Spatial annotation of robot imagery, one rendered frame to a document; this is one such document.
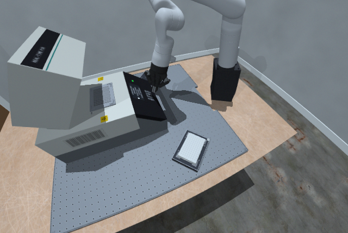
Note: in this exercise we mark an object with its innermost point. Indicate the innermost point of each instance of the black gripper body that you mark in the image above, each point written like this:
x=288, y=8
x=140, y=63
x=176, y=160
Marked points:
x=162, y=71

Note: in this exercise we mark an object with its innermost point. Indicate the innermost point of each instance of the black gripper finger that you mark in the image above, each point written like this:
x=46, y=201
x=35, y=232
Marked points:
x=150, y=79
x=166, y=81

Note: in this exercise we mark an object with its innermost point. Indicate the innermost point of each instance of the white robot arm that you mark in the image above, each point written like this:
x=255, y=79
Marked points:
x=173, y=19

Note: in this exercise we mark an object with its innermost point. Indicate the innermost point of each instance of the white lab instrument with lid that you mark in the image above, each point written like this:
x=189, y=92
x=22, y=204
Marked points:
x=83, y=117

